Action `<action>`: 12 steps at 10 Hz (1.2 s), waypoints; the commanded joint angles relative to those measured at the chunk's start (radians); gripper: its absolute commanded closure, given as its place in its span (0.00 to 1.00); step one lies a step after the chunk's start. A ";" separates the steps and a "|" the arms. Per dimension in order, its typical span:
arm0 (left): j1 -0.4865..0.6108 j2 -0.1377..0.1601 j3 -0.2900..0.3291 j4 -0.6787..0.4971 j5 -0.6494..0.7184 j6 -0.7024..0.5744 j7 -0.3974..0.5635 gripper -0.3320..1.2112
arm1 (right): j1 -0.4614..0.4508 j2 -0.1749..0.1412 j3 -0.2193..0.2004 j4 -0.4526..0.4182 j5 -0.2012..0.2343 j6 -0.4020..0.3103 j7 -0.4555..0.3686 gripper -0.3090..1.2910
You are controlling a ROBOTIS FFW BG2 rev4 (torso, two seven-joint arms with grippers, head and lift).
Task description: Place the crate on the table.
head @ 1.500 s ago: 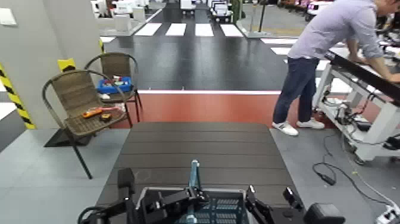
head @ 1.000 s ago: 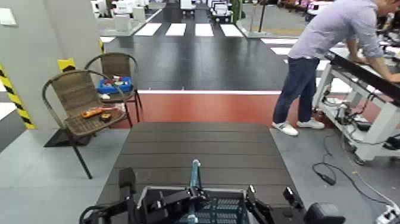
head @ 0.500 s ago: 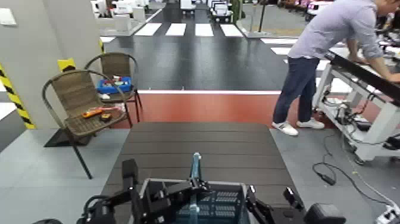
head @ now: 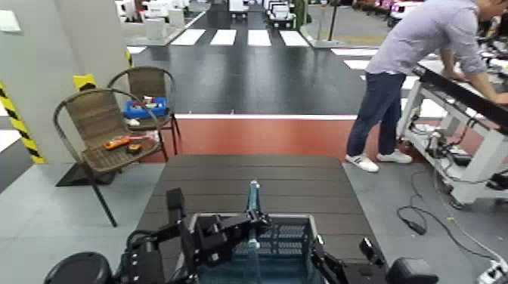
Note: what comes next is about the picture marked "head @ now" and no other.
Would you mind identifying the orange hand tool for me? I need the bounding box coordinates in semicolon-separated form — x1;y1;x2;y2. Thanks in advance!
103;135;132;151

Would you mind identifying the person's left forearm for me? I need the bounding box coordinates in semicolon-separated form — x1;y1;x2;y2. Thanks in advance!
438;48;458;77

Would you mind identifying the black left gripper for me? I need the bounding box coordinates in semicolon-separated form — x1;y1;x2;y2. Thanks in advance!
166;187;273;267

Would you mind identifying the white black miniature car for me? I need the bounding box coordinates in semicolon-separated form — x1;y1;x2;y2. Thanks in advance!
266;1;297;29

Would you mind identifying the white power strip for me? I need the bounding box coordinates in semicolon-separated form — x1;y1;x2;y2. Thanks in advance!
475;258;508;284

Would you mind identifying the black floor cable with adapter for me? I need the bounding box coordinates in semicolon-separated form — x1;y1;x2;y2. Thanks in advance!
396;166;499;262

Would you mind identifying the thin sign pole with base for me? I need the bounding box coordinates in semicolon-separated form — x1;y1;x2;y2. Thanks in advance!
311;0;347;49

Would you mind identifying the person's left hand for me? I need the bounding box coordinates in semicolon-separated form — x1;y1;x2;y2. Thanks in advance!
442;68;469;82

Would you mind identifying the person in grey shirt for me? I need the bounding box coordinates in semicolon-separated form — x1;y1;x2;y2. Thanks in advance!
345;0;508;174

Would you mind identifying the white sneaker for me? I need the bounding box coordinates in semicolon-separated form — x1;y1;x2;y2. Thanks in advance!
375;149;414;165
345;153;380;174

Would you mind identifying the blue plastic parts box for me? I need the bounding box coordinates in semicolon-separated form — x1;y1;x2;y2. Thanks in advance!
121;97;169;120

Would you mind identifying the short yellow black corner guard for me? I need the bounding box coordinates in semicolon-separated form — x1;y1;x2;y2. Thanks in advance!
72;73;98;92

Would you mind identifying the white frame workbench black top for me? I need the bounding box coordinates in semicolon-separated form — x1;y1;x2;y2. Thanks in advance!
396;59;508;210

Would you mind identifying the red white miniature vehicle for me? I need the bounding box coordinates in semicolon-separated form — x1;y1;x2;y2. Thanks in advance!
388;0;424;27

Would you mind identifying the white display box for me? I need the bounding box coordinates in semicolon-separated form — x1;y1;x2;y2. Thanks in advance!
144;17;168;41

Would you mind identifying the teal plastic crate grey rim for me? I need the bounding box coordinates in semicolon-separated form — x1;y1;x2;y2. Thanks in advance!
185;180;321;284

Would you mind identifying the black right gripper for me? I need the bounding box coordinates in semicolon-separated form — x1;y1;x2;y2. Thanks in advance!
311;236;389;284

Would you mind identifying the brown wicker chair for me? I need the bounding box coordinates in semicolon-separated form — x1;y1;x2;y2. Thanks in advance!
107;65;182;157
53;87;170;228

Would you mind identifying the yellow black striped corner guard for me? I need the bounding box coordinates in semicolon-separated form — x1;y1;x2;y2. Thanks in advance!
0;81;47;165

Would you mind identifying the green potted plant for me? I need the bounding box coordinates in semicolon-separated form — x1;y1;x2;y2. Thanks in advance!
293;0;309;31

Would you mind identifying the white wall plate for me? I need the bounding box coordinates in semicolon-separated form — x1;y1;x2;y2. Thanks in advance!
0;9;22;34

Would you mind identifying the person's right forearm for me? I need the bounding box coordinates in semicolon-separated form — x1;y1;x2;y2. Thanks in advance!
466;70;508;107

